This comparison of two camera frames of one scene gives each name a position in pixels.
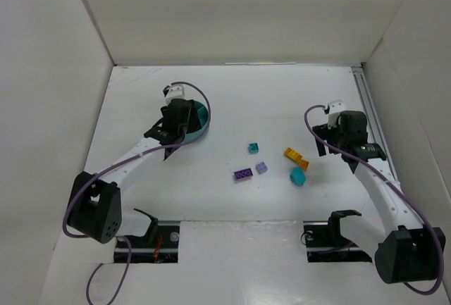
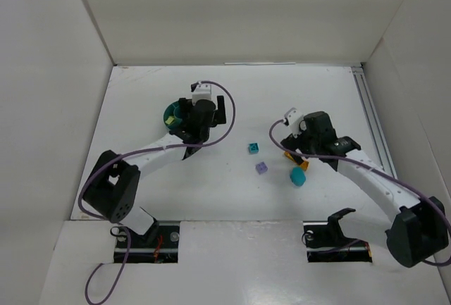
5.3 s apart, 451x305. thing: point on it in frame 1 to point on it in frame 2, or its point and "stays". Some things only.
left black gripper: (169, 142) to (182, 122)
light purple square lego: (261, 167) stays
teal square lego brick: (254, 148) stays
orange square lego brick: (304, 164) stays
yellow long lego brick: (293, 155) stays
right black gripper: (326, 135) to (294, 147)
